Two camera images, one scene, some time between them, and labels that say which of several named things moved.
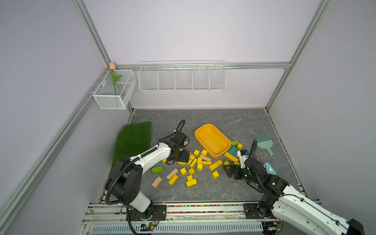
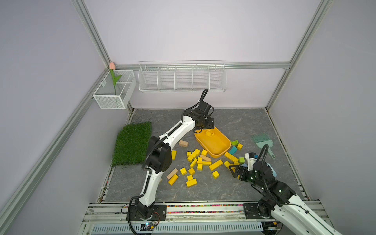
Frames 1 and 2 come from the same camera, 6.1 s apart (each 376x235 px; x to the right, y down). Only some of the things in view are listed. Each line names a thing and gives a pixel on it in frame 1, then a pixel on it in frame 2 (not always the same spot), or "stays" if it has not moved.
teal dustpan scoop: x=264 y=141 stays
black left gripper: x=184 y=157 to x=211 y=124
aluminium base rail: x=188 y=219 stays
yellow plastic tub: x=212 y=139 stays
